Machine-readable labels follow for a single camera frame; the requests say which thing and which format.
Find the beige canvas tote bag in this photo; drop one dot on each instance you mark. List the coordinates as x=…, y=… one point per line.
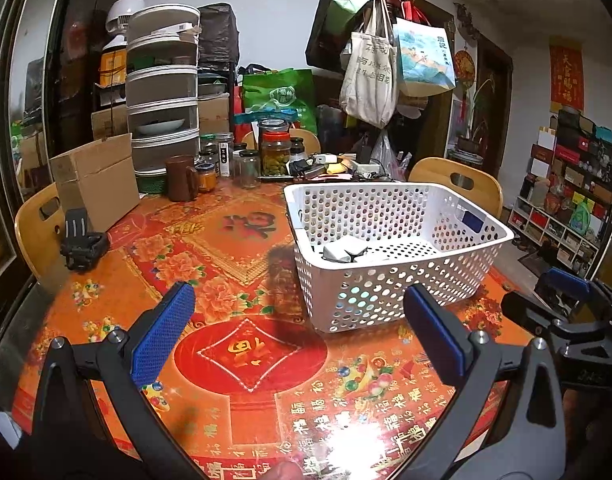
x=368, y=80

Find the black plastic clamp mount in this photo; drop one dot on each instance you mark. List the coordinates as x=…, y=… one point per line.
x=81, y=242

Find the printed cardboard box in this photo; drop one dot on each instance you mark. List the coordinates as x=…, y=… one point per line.
x=213, y=115

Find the potted plant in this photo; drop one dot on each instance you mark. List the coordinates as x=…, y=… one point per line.
x=480, y=110

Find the red hanging ornament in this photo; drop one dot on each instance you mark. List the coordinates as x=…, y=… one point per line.
x=464, y=65

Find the brown mug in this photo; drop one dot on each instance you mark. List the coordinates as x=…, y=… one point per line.
x=181, y=177

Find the white fan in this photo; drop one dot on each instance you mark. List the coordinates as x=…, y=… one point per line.
x=121, y=15

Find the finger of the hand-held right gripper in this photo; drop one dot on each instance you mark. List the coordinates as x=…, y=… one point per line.
x=565, y=281
x=528, y=310

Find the grey plastic drawer tower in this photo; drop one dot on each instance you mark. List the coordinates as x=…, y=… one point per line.
x=161, y=90

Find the black label bottle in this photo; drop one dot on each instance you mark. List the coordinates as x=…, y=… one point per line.
x=225, y=160

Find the white perforated plastic basket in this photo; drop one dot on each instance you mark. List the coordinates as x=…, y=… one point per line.
x=292, y=215

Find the plain cardboard box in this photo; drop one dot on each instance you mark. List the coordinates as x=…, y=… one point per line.
x=108, y=120

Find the red wall poster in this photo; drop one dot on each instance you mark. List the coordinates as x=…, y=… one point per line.
x=565, y=77

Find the green shopping bag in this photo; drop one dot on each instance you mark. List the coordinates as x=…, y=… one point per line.
x=281, y=95

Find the empty glass jar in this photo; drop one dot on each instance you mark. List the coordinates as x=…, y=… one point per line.
x=248, y=170

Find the black paper bag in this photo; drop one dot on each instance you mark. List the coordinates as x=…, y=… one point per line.
x=321, y=30

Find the white cube shelf unit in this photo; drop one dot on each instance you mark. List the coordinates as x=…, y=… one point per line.
x=565, y=200

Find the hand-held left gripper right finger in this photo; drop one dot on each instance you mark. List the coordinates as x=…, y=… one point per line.
x=430, y=320

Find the green plastic basket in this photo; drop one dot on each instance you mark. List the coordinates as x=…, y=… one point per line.
x=151, y=183

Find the blue illustrated tote bag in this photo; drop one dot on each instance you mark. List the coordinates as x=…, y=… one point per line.
x=423, y=60

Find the white power strip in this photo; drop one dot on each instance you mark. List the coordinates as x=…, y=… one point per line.
x=368, y=166

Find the small white device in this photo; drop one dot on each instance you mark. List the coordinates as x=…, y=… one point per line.
x=323, y=159

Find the red lid pickle jar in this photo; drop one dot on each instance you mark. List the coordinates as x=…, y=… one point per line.
x=276, y=155

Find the black plastic bag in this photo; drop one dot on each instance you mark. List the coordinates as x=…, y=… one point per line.
x=218, y=30

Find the orange jar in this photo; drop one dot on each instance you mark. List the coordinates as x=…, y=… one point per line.
x=206, y=177

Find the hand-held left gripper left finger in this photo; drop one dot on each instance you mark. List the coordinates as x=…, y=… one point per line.
x=161, y=335

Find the white plastic bag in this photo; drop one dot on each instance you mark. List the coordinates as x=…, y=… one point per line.
x=385, y=155

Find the orange snack packet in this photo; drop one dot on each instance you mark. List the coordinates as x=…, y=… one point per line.
x=338, y=166

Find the white USB charger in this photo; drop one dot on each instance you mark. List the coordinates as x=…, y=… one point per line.
x=338, y=251

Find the brown cardboard box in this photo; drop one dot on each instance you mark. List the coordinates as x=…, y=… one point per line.
x=96, y=185

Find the black power adapter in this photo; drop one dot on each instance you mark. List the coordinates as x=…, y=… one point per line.
x=364, y=154

